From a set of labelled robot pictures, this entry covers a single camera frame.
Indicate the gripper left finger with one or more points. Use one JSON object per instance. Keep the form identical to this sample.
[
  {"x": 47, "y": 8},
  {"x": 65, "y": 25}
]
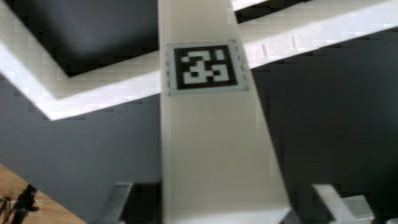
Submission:
[{"x": 133, "y": 205}]

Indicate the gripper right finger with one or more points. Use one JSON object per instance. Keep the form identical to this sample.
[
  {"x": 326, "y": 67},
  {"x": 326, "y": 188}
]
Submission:
[{"x": 321, "y": 207}]

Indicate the white desk leg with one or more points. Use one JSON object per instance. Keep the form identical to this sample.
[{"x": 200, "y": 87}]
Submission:
[{"x": 221, "y": 178}]

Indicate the white desk top tray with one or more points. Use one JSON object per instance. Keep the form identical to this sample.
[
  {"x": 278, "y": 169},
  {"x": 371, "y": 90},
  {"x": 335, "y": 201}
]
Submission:
[{"x": 245, "y": 3}]

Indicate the wooden board corner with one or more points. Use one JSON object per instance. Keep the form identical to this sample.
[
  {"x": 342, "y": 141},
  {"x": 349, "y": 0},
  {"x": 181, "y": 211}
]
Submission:
[{"x": 53, "y": 214}]

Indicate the black clamp on board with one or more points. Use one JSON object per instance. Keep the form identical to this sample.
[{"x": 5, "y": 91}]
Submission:
[{"x": 17, "y": 208}]

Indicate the white left fence block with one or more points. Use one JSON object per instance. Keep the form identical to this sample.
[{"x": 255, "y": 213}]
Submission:
[{"x": 28, "y": 65}]

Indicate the white front fence bar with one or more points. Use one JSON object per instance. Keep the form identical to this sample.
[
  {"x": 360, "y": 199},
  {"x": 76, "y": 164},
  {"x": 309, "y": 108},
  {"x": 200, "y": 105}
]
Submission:
[{"x": 307, "y": 27}]

